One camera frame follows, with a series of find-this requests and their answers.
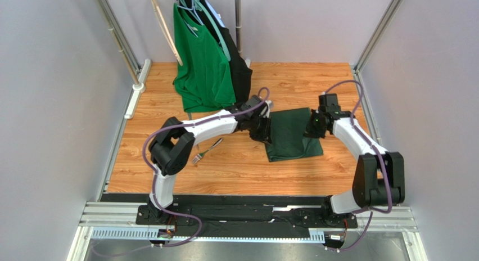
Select silver fork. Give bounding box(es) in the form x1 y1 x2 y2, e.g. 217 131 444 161
192 138 223 165

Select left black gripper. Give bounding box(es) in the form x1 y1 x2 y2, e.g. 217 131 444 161
247 114 272 145

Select metal rack pole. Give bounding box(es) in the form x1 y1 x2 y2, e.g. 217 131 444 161
234 0 242 55

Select dark green cloth napkin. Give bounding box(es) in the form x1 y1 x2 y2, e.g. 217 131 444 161
265 107 323 162

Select white corner pole bracket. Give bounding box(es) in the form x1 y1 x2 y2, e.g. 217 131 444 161
124 58 152 119

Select black t-shirt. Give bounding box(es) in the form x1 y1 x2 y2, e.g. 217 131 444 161
199 0 253 102

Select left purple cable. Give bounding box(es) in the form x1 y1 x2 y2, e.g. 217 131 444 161
141 87 271 248

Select green t-shirt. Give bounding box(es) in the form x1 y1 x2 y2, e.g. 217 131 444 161
173 5 236 113

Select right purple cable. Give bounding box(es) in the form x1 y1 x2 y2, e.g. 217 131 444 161
323 79 394 253

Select purple cable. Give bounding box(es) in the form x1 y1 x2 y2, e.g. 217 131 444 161
323 79 394 253
141 87 271 248

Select teal clothes hanger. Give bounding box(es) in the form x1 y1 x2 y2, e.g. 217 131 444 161
177 0 232 62

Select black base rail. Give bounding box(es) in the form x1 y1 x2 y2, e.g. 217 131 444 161
100 193 358 239

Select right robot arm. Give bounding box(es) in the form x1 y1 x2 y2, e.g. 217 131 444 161
303 93 405 226

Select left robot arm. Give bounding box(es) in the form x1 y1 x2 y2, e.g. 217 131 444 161
136 95 274 225

